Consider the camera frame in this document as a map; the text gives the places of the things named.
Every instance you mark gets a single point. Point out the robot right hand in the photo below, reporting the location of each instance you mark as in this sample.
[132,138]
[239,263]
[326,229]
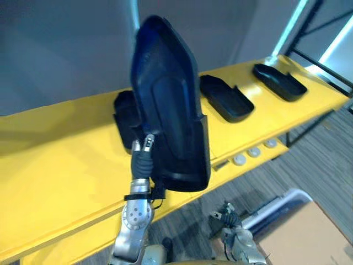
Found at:
[227,218]

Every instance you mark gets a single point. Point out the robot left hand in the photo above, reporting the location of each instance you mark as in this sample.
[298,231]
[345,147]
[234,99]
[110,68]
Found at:
[142,165]

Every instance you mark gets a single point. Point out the black plastic housing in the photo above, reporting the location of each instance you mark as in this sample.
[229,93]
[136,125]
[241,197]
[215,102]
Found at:
[280,82]
[127,121]
[168,110]
[227,100]

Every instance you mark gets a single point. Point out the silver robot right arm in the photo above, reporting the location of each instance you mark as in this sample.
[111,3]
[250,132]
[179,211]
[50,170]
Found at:
[244,245]

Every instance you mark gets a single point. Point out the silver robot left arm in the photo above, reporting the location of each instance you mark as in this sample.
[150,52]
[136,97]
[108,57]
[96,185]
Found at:
[132,226]

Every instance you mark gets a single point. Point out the yellow shelf board with knobs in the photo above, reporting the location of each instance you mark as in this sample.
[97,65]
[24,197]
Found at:
[275,153]

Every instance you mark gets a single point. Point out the white plastic bin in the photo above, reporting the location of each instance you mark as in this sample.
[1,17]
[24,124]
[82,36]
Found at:
[278,207]

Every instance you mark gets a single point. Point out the white round knob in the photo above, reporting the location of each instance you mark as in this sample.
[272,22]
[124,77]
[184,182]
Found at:
[270,143]
[239,159]
[254,152]

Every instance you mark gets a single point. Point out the brown cardboard box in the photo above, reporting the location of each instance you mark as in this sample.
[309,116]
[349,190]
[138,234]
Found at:
[306,237]

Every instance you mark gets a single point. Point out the black rack frame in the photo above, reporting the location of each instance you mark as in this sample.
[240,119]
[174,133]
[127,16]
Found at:
[311,26]

